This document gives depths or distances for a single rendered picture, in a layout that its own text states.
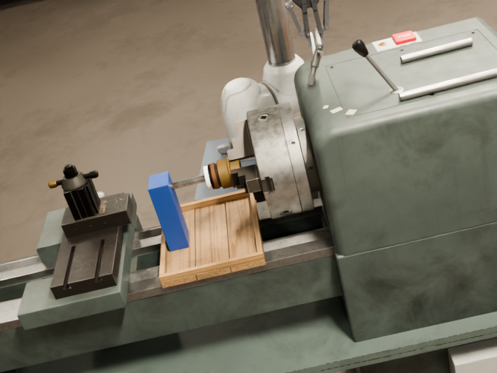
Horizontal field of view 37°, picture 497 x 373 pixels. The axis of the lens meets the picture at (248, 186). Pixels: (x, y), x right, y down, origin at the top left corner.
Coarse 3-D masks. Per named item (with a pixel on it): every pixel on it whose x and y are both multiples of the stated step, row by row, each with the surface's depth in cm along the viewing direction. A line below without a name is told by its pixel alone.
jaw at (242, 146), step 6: (246, 120) 213; (240, 126) 213; (246, 126) 213; (240, 132) 213; (246, 132) 213; (234, 138) 213; (240, 138) 213; (246, 138) 213; (234, 144) 213; (240, 144) 213; (246, 144) 213; (228, 150) 213; (234, 150) 213; (240, 150) 213; (246, 150) 212; (252, 150) 212; (228, 156) 213; (234, 156) 213; (240, 156) 212; (246, 156) 213; (252, 156) 215
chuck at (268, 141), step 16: (256, 112) 207; (272, 112) 204; (256, 128) 201; (272, 128) 200; (256, 144) 199; (272, 144) 198; (256, 160) 198; (272, 160) 198; (288, 160) 197; (272, 176) 198; (288, 176) 198; (272, 192) 201; (288, 192) 200; (272, 208) 204; (288, 208) 205
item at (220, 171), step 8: (224, 160) 212; (208, 168) 212; (216, 168) 211; (224, 168) 210; (232, 168) 211; (216, 176) 211; (224, 176) 210; (216, 184) 212; (224, 184) 211; (232, 184) 211
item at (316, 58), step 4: (316, 44) 206; (320, 44) 205; (316, 48) 206; (320, 48) 205; (316, 52) 206; (316, 56) 206; (320, 56) 206; (312, 60) 207; (316, 60) 206; (312, 64) 207; (316, 64) 206; (312, 68) 207; (316, 68) 207; (312, 72) 207; (312, 76) 208; (308, 80) 209; (312, 80) 208; (308, 84) 208; (312, 84) 208
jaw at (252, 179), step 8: (240, 168) 210; (248, 168) 208; (256, 168) 207; (232, 176) 208; (240, 176) 205; (248, 176) 203; (256, 176) 202; (240, 184) 206; (248, 184) 201; (256, 184) 201; (264, 184) 200; (272, 184) 200; (248, 192) 202
